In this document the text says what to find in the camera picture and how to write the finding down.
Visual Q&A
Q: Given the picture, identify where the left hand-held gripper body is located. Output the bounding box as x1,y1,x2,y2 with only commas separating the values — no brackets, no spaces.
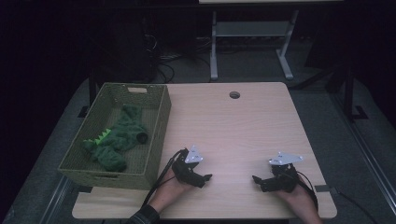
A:
171,145,205,189

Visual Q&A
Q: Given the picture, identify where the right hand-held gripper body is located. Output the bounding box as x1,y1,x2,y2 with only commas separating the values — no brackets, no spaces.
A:
260,151,304,193

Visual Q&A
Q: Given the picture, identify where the green woven basket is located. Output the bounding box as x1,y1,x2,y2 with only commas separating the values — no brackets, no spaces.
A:
57,82,173,191

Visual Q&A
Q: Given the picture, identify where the green plush dinosaur costume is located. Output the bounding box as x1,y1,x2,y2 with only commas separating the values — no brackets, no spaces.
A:
81,104,149,173

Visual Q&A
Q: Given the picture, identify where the person's left hand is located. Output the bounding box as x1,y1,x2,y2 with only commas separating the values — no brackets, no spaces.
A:
158,169,195,203

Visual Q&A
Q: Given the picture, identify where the person's right hand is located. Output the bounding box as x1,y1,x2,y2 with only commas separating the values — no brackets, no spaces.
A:
275,175,314,208

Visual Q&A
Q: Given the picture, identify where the dark computer tower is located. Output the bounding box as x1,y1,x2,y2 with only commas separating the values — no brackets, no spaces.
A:
102,12,157,84

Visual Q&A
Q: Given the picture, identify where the grey metal stand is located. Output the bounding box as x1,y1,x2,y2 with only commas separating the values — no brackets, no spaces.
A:
209,8,300,82

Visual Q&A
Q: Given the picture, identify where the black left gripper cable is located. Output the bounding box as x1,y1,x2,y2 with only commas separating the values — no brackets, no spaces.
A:
141,148,189,208

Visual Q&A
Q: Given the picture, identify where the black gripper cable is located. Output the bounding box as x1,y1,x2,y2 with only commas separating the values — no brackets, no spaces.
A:
294,170,319,213
141,148,189,208

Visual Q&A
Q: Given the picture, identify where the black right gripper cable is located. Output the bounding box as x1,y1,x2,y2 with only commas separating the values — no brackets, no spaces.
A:
294,170,319,213

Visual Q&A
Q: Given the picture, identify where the black floor cable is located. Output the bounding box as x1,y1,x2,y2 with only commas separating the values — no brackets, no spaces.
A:
330,187,380,224

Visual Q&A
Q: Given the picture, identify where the metal floor rail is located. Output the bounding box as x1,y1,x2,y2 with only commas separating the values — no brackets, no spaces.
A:
39,175,73,224
330,92,396,217

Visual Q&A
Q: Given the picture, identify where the black frame post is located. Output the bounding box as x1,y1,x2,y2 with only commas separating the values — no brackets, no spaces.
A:
343,65,369,121

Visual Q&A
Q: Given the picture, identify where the tangle of floor cables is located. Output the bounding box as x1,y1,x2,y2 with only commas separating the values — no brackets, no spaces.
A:
143,33,213,84

